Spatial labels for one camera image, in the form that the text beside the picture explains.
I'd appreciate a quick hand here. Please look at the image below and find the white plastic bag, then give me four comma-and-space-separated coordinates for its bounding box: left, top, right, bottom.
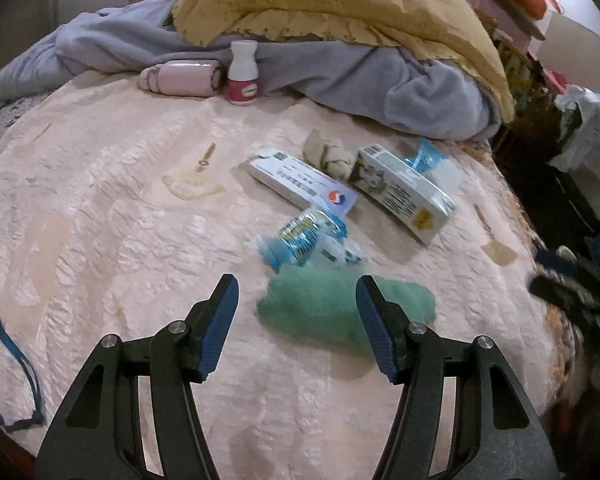
550, 85, 600, 221

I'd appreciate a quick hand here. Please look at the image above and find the blue plastic packet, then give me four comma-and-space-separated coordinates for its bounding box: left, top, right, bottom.
402, 137, 465, 198

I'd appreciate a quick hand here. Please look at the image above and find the crushed plastic bottle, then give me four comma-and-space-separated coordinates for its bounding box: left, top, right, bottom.
257, 205, 366, 273

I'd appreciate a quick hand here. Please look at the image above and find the white medicine box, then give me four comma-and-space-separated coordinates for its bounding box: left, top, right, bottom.
247, 146, 359, 218

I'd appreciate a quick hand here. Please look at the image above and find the green fluffy cloth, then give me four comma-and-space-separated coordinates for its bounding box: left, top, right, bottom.
254, 265, 437, 361

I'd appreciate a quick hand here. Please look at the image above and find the wooden baby crib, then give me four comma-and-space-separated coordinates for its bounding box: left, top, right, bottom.
492, 20, 563, 136

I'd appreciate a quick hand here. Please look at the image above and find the pink box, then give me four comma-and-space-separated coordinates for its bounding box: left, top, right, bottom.
457, 0, 546, 48

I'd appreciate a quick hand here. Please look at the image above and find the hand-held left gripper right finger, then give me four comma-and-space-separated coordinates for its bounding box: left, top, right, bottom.
355, 275, 561, 480

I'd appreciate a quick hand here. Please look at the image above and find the grey fleece blanket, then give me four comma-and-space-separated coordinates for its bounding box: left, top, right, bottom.
0, 0, 503, 142

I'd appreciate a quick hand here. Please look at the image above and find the yellow knitted blanket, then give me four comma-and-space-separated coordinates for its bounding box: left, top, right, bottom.
172, 0, 516, 123

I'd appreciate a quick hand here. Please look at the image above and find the pink rolled cloth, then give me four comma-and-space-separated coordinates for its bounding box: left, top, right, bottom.
139, 59, 224, 97

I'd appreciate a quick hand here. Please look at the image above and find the white milk carton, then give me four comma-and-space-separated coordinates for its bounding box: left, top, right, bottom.
350, 142, 458, 246

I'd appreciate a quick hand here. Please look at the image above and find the pink fringed bedspread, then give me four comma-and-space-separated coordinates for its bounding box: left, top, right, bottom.
0, 67, 566, 480

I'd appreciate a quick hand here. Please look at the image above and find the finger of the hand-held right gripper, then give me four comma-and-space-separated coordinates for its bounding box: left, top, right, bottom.
527, 272, 600, 313
535, 246, 588, 276

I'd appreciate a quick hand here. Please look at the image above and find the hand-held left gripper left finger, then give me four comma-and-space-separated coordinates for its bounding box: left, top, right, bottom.
32, 274, 241, 480

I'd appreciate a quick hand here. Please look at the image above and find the paper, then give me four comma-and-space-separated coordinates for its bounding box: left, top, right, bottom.
302, 130, 366, 181

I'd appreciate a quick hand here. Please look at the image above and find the blue lanyard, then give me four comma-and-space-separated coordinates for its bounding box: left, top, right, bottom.
0, 270, 46, 433

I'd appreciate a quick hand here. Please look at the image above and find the white pill bottle pink label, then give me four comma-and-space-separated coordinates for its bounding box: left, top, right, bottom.
226, 40, 261, 106

